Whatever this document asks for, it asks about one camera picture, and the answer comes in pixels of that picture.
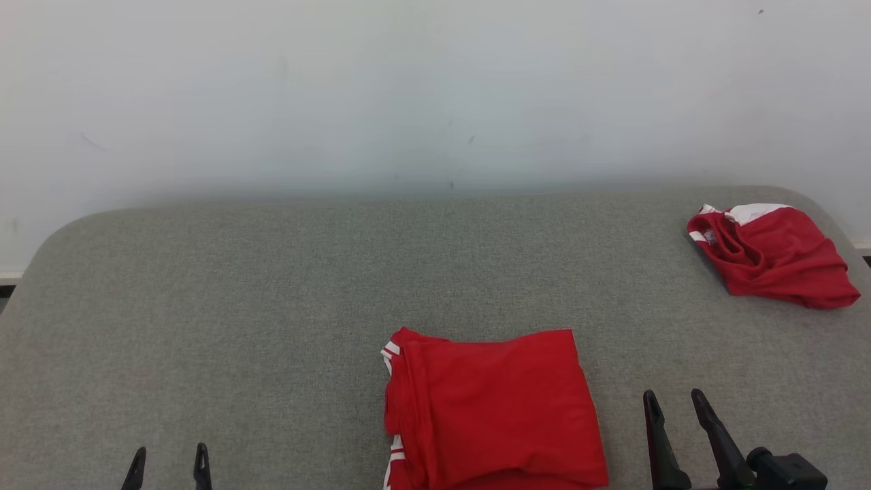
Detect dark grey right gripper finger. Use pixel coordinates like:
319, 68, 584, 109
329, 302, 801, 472
691, 389, 758, 490
642, 390, 693, 490

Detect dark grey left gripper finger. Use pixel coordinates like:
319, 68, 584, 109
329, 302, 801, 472
193, 443, 213, 490
121, 446, 147, 490

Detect red jersey with black lettering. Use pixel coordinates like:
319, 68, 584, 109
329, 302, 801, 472
380, 327, 610, 490

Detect red shorts with white stripe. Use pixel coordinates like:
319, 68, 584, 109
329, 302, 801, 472
687, 203, 861, 310

